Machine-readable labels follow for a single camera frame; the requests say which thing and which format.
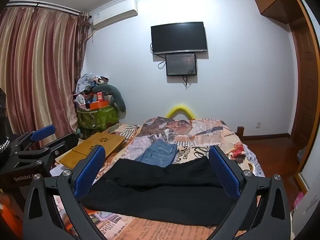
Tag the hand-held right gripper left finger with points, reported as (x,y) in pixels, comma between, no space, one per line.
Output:
(91,170)

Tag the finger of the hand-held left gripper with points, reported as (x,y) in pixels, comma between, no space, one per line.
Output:
(62,143)
(42,132)

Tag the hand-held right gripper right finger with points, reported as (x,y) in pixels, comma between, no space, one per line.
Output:
(225,172)

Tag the black pants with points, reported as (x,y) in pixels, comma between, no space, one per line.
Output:
(162,187)

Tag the wooden lap desk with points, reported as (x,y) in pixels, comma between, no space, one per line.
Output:
(100,142)

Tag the printed blanket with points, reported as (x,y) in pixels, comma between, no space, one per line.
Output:
(200,135)

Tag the green patterned bag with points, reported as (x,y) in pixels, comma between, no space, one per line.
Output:
(100,118)

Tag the striped printed cloth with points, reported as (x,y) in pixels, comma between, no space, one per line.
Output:
(125,131)

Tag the orange box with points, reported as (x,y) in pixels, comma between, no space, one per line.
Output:
(98,105)

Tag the small red box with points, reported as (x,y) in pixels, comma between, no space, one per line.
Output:
(100,96)

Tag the pile of clothes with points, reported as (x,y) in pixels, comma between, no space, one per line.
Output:
(85,85)

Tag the striped pink curtain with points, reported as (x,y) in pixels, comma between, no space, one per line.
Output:
(37,67)

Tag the blue denim jeans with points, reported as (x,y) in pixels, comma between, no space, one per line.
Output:
(157,152)

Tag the grey curved pillow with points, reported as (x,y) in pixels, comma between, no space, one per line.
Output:
(117,97)

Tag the pink plastic bag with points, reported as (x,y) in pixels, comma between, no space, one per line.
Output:
(298,200)

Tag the yellow foam arch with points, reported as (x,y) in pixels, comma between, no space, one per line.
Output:
(180,108)

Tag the small black monitor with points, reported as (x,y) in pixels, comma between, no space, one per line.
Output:
(181,64)

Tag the wooden door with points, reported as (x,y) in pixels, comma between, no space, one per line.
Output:
(305,80)

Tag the white air conditioner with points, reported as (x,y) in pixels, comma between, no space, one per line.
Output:
(112,13)

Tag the large black television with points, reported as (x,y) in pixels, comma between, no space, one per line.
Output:
(178,37)

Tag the wooden bed post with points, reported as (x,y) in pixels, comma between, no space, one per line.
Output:
(240,131)

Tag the curtain rail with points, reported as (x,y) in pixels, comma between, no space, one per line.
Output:
(45,6)

